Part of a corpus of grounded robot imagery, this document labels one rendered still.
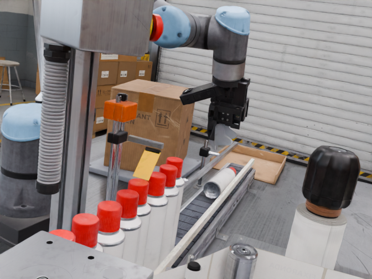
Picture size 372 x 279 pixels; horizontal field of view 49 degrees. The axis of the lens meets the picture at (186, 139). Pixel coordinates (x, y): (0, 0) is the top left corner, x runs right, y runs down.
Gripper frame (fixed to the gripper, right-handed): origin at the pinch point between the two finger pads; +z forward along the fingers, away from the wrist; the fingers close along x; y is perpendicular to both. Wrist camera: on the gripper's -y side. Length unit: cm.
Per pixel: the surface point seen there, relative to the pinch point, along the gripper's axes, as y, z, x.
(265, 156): 5, 44, 66
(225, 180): 2.5, 16.1, 7.4
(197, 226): 4.8, 6.8, -22.7
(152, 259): 3.2, -1.8, -41.8
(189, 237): 4.9, 5.0, -28.0
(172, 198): 3.2, -9.4, -33.5
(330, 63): 15, 108, 371
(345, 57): 30, 99, 372
